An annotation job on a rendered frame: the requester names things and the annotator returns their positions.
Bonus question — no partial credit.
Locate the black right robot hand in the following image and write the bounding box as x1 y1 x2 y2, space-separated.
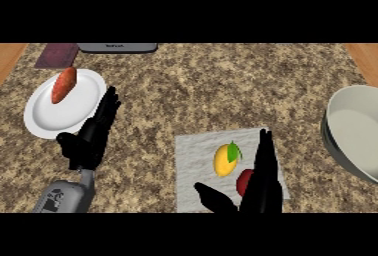
193 128 285 214

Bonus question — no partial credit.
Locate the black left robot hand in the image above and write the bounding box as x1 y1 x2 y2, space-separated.
55 86 122 172

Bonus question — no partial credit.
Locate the pale grey bowl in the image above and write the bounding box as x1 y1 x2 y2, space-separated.
320 84 378 184

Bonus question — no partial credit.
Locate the red apple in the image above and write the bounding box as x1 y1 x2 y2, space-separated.
235 168 255 198

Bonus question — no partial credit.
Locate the white round plate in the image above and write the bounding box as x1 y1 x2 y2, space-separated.
22 68 108 140

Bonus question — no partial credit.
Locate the orange sweet potato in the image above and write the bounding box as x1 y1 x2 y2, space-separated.
50 66 78 105

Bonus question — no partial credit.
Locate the dark maroon flat mat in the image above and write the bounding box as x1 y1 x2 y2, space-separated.
32 42 81 70

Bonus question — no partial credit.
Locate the dark grey appliance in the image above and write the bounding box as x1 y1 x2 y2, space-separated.
75 42 159 55

